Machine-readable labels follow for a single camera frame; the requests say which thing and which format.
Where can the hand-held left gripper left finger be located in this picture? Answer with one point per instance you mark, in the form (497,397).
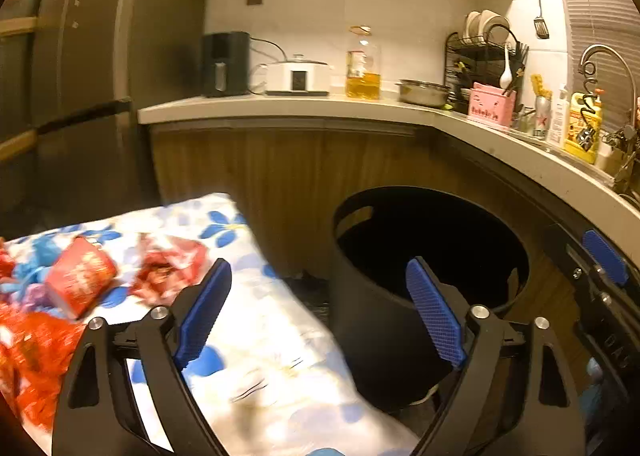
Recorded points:
(202,316)

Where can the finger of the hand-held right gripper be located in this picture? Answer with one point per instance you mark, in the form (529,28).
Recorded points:
(605,256)

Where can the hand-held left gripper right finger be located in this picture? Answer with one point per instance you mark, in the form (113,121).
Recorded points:
(435,316)

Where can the black round trash bin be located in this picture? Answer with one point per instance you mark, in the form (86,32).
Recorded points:
(380,336)

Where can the red white wrapper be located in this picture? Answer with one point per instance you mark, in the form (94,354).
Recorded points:
(165,271)

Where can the red paper cup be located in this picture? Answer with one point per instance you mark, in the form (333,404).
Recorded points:
(80,278)

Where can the blue bag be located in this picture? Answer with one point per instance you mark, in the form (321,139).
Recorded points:
(42,256)

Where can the red plastic bag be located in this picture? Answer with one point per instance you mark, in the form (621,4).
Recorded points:
(30,361)

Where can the person's right hand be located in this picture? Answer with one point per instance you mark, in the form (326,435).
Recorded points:
(596,386)

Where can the blue floral tablecloth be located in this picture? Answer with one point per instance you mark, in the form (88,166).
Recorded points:
(280,336)

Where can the yellow detergent bottle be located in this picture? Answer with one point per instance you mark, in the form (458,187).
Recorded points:
(582,131)

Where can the white pump bottle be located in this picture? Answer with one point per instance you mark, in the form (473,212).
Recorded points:
(557,121)

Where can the silver red can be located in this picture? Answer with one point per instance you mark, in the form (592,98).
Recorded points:
(542,118)

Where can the pink utensil box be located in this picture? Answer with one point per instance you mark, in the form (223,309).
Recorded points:
(490,106)

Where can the white spoon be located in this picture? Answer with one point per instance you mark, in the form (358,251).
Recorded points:
(506,76)

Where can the steel kitchen faucet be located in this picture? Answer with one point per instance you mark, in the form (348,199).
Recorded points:
(600,48)

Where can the steel basin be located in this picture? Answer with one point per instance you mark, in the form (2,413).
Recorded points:
(422,92)

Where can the grey kitchen countertop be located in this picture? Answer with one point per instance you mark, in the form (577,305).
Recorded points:
(300,108)

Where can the black dish rack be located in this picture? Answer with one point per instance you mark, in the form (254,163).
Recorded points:
(475,58)

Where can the hanging slotted spatula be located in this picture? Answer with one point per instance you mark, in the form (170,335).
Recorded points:
(540,26)

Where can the window blind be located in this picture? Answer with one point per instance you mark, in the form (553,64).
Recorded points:
(595,11)

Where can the cooking oil bottle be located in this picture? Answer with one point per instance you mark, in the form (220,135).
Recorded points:
(364,81)

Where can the black air fryer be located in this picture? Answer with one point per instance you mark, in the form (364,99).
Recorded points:
(225,63)

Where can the white slow cooker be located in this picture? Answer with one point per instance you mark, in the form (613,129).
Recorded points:
(297,76)

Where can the white plates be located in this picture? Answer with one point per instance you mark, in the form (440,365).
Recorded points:
(482,23)

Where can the dark steel refrigerator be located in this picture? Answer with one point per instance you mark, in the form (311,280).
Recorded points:
(100,61)

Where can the wooden glass door frame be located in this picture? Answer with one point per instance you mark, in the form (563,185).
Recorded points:
(17,86)

